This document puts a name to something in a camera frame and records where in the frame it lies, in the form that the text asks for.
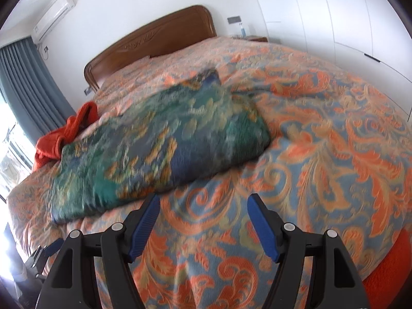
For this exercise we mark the grey curtain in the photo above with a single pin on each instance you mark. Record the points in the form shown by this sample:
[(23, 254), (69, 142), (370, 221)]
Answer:
[(29, 83)]

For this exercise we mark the orange knitted sweater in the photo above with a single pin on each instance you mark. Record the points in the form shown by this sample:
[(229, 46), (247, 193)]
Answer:
[(61, 132)]

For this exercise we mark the clear plastic bottle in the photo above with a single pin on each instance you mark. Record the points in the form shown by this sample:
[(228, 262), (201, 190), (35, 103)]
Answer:
[(242, 30)]

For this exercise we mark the grey wall switch panel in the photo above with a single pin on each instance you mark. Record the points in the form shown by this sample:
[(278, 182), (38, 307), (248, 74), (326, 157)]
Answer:
[(234, 20)]

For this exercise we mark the white air conditioner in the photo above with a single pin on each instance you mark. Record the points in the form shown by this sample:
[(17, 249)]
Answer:
[(54, 13)]

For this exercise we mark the orange floral patterned bedspread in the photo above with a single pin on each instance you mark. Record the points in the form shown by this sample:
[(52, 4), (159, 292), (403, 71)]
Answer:
[(305, 119)]

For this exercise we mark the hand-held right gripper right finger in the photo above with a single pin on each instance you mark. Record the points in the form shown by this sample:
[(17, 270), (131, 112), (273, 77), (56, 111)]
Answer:
[(262, 222)]

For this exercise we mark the white wardrobe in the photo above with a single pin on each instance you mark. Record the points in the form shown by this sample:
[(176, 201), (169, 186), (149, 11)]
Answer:
[(338, 13)]

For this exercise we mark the wooden bed headboard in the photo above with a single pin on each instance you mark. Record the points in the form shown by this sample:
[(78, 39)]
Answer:
[(151, 35)]

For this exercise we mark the orange cloth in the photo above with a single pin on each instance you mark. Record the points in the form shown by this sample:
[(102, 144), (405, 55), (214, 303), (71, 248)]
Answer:
[(386, 280)]

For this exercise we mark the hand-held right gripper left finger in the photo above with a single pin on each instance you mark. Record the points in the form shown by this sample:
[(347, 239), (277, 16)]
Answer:
[(146, 222)]

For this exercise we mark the wooden nightstand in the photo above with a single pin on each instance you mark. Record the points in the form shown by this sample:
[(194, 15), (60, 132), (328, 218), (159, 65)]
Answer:
[(257, 38)]

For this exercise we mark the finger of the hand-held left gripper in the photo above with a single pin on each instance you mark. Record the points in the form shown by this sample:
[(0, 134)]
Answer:
[(53, 247)]

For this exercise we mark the green landscape print garment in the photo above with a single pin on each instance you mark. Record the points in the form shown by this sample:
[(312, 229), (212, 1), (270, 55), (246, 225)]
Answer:
[(154, 148)]

